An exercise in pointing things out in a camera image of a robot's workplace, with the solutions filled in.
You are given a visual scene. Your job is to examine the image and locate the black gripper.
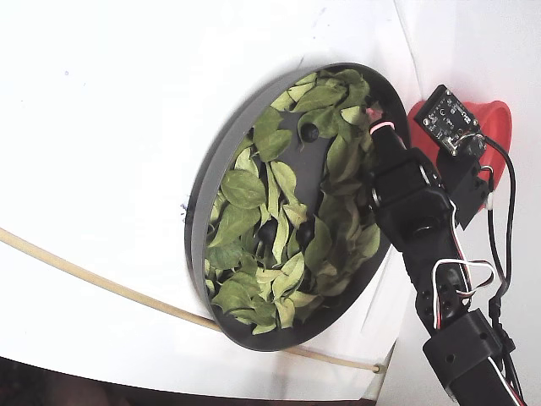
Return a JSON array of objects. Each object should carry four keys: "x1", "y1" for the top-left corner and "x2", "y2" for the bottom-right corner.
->
[{"x1": 365, "y1": 106, "x2": 461, "y2": 260}]

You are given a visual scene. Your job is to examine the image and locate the dark blueberry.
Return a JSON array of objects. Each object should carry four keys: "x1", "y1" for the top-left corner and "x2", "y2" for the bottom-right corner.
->
[
  {"x1": 295, "y1": 223, "x2": 316, "y2": 247},
  {"x1": 298, "y1": 123, "x2": 321, "y2": 144}
]

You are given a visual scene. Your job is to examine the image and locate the pile of green leaves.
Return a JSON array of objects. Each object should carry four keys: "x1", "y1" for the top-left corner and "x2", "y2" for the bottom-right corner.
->
[{"x1": 204, "y1": 69, "x2": 384, "y2": 336}]

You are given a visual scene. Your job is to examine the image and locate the dark grey round bowl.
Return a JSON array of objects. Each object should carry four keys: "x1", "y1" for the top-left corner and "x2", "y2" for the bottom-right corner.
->
[{"x1": 184, "y1": 62, "x2": 412, "y2": 353}]

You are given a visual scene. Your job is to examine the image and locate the red plastic cup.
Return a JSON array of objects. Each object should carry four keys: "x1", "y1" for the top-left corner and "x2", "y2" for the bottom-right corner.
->
[{"x1": 407, "y1": 99, "x2": 513, "y2": 212}]

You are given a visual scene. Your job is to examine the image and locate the thin wooden stick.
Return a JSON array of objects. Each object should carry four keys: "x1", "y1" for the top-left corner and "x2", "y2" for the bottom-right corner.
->
[{"x1": 0, "y1": 227, "x2": 384, "y2": 376}]

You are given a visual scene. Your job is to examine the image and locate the black camera circuit board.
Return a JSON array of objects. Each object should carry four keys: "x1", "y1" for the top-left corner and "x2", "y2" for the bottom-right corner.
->
[{"x1": 413, "y1": 84, "x2": 489, "y2": 157}]

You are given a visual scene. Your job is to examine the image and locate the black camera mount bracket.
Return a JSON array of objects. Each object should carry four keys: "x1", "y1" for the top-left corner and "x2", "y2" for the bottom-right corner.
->
[{"x1": 437, "y1": 147, "x2": 494, "y2": 232}]

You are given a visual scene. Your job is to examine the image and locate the black camera cable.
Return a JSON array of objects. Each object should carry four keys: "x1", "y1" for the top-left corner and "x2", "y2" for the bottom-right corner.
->
[{"x1": 480, "y1": 135, "x2": 519, "y2": 326}]

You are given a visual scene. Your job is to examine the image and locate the white red servo wires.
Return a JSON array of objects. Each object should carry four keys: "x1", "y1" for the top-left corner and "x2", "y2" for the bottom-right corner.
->
[{"x1": 431, "y1": 198, "x2": 496, "y2": 329}]

